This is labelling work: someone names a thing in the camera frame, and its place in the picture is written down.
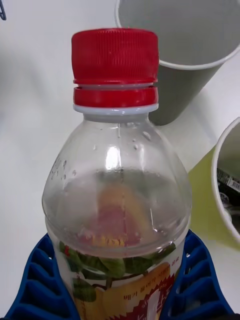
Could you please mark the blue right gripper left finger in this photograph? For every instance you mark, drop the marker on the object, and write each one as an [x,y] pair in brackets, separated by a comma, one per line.
[40,282]

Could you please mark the yellow-green plastic waste bin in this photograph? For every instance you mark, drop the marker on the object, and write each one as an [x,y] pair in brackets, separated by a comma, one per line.
[205,195]

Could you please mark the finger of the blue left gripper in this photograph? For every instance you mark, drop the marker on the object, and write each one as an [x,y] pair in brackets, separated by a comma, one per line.
[2,12]

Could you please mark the grey plastic waste bin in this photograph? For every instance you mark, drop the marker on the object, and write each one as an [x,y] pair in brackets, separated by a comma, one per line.
[190,37]

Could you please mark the black drink can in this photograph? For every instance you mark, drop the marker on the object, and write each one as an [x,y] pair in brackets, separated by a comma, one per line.
[228,180]

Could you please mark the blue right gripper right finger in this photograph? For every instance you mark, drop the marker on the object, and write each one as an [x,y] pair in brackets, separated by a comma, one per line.
[200,280]

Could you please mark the clear bottle with red cap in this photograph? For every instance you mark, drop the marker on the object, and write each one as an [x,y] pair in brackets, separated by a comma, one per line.
[117,175]

